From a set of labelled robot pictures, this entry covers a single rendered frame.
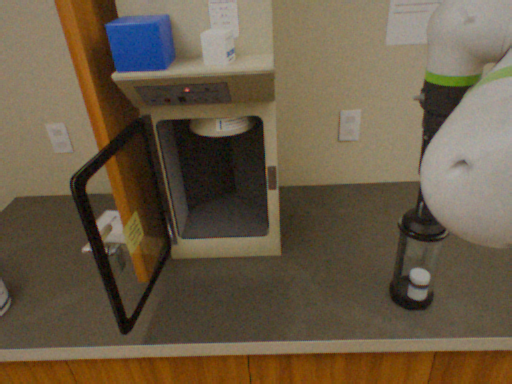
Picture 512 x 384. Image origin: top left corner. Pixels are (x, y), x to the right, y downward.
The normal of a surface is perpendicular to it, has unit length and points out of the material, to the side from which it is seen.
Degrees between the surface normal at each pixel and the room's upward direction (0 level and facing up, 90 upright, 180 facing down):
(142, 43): 90
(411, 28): 90
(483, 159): 61
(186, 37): 90
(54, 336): 0
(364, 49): 90
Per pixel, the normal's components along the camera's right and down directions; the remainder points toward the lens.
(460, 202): -0.80, 0.34
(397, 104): -0.01, 0.51
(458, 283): -0.05, -0.86
